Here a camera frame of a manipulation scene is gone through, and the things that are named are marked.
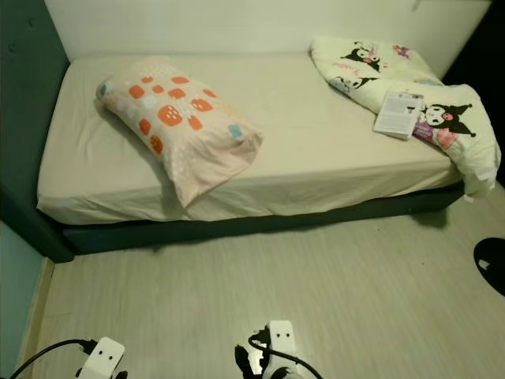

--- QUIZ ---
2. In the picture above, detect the pink pillow with orange print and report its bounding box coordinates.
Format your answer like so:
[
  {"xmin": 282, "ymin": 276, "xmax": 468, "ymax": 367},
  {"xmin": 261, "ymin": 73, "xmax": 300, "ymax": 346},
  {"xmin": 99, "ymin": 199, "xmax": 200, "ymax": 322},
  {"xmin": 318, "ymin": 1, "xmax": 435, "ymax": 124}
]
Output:
[{"xmin": 96, "ymin": 55, "xmax": 265, "ymax": 208}]

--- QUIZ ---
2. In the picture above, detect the white paperback book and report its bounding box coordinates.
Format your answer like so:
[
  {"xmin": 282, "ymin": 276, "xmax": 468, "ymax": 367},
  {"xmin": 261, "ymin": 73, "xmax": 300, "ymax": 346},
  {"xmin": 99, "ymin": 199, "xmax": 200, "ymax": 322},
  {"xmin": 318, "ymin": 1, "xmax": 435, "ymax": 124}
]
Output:
[{"xmin": 373, "ymin": 90, "xmax": 425, "ymax": 141}]

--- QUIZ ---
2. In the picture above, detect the cream cartoon print quilt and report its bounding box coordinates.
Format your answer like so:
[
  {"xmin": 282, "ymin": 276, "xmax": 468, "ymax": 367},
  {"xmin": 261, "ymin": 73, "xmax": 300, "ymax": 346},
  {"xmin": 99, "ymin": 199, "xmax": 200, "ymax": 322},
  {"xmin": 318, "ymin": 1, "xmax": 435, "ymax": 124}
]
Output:
[{"xmin": 309, "ymin": 33, "xmax": 499, "ymax": 198}]

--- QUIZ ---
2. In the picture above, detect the cream sheeted bed mattress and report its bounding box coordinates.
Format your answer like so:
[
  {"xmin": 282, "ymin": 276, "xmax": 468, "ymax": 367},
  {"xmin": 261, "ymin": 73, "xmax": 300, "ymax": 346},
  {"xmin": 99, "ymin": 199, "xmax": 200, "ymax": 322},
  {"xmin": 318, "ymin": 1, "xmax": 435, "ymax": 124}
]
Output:
[{"xmin": 36, "ymin": 51, "xmax": 466, "ymax": 224}]

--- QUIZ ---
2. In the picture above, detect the black round floor object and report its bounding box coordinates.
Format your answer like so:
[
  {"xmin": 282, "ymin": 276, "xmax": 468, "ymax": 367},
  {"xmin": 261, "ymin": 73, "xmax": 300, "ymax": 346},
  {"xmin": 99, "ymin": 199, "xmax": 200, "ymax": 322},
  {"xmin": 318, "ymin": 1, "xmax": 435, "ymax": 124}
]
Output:
[{"xmin": 473, "ymin": 237, "xmax": 505, "ymax": 276}]

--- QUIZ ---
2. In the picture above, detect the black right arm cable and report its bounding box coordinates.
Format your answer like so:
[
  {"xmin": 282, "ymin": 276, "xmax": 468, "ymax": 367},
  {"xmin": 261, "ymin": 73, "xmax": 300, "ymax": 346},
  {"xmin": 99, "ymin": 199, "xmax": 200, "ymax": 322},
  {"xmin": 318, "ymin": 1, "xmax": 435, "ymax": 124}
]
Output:
[{"xmin": 249, "ymin": 329, "xmax": 324, "ymax": 379}]

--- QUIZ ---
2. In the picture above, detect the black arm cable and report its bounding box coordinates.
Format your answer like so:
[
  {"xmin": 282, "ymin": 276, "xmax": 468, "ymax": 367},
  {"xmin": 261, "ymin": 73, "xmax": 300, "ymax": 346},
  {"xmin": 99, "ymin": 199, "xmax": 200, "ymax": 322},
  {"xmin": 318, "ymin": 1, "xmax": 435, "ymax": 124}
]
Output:
[
  {"xmin": 249, "ymin": 329, "xmax": 324, "ymax": 379},
  {"xmin": 9, "ymin": 339, "xmax": 99, "ymax": 379}
]

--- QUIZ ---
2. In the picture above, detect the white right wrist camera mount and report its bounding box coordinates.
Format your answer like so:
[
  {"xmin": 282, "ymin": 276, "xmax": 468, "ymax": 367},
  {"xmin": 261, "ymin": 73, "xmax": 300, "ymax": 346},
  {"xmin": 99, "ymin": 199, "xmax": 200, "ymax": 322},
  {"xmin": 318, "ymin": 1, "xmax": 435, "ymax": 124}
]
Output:
[{"xmin": 264, "ymin": 320, "xmax": 299, "ymax": 379}]

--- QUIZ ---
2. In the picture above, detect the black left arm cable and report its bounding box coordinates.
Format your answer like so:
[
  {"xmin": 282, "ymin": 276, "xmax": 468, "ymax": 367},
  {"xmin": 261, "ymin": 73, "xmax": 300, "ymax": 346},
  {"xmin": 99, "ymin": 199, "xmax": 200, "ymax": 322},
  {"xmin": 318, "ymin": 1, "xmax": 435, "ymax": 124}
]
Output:
[{"xmin": 9, "ymin": 339, "xmax": 99, "ymax": 379}]

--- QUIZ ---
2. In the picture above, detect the dark upholstered bed frame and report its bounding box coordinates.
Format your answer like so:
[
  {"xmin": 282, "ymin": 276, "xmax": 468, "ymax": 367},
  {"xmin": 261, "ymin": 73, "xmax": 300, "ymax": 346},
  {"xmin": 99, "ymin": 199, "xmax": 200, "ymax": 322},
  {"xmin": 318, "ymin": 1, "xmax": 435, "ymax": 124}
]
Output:
[{"xmin": 0, "ymin": 0, "xmax": 468, "ymax": 263}]

